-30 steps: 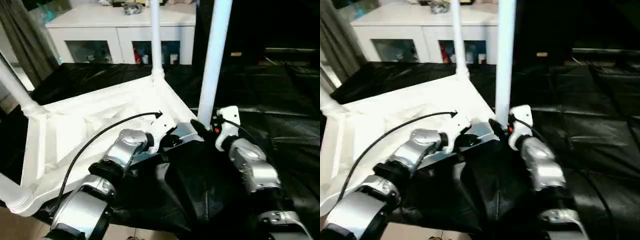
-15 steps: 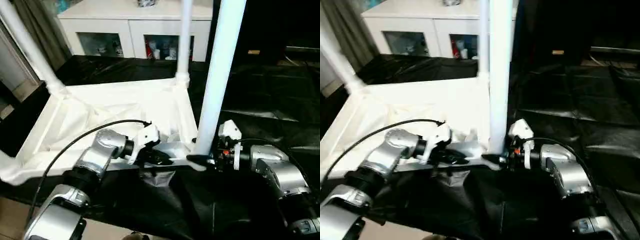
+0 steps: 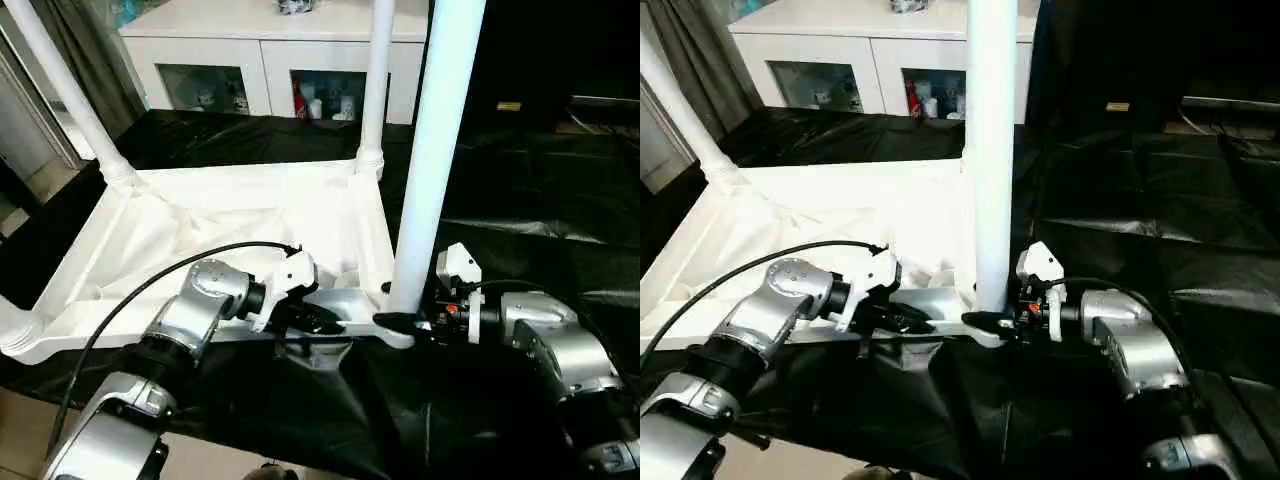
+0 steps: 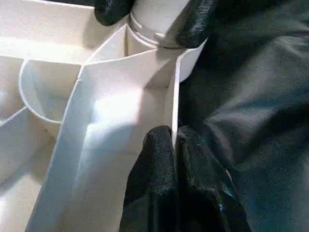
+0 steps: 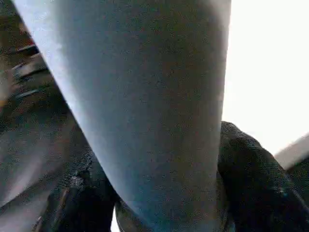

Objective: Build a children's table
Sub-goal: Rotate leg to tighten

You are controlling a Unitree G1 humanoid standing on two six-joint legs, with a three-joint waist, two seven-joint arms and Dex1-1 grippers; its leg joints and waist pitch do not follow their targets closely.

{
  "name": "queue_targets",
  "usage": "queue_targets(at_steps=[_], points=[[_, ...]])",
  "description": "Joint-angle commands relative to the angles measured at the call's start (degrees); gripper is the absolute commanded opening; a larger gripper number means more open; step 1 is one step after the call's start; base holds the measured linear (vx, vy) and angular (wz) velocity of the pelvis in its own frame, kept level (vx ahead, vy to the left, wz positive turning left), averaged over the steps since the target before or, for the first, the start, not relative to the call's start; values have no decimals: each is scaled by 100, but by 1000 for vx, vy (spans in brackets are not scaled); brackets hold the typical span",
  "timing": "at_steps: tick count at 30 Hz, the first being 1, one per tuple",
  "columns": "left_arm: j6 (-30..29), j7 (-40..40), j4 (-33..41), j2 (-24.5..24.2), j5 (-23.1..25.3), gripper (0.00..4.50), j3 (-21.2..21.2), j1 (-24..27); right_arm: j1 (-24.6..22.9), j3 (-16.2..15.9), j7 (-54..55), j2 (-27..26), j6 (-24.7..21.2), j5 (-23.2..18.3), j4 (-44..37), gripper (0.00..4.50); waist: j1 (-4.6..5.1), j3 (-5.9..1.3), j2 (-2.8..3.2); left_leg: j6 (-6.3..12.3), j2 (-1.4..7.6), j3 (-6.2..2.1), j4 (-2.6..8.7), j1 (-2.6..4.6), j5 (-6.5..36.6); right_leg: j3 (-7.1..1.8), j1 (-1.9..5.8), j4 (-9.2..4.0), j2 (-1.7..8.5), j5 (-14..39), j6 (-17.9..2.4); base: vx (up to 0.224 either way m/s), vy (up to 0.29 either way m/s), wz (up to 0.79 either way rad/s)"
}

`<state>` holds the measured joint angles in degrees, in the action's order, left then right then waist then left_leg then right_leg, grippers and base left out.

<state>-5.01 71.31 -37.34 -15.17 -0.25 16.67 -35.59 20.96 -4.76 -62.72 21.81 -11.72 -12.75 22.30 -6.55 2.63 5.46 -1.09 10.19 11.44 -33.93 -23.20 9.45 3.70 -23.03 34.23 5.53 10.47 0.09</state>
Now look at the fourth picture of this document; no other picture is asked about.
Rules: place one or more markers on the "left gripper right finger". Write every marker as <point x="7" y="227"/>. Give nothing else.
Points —
<point x="207" y="188"/>

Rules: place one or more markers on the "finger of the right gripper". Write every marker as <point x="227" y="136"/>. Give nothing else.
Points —
<point x="195" y="26"/>
<point x="111" y="12"/>

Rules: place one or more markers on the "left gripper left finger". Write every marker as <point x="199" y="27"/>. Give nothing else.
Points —
<point x="152" y="181"/>

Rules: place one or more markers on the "white plastic table leg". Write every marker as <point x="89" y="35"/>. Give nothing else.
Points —
<point x="157" y="14"/>

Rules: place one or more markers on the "white plastic table top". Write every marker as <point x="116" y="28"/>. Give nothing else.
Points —
<point x="36" y="72"/>

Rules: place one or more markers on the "black mat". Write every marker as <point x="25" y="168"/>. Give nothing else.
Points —
<point x="265" y="96"/>

